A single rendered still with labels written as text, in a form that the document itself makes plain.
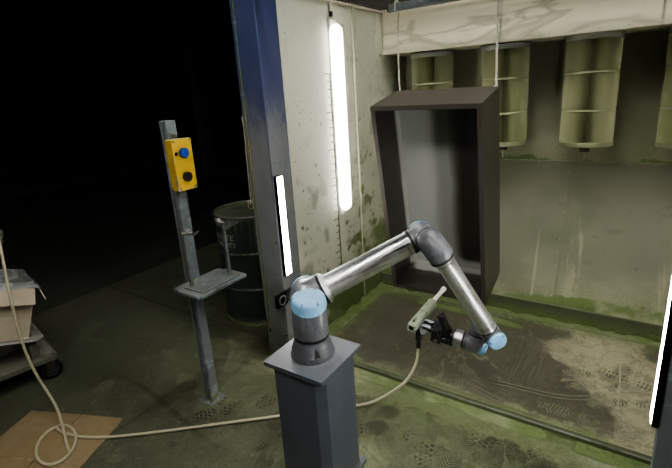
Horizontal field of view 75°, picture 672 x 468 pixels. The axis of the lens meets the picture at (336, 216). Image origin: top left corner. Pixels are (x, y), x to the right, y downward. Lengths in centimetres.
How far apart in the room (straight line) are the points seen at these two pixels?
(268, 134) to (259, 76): 32
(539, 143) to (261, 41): 230
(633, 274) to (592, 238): 34
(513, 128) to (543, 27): 68
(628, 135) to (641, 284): 105
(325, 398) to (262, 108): 154
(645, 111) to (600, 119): 45
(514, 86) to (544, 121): 47
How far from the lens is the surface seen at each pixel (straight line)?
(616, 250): 362
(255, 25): 258
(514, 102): 349
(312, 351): 191
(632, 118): 378
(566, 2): 338
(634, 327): 356
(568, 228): 367
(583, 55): 339
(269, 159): 258
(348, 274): 200
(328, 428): 203
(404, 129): 283
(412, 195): 298
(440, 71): 366
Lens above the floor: 173
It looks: 16 degrees down
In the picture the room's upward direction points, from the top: 4 degrees counter-clockwise
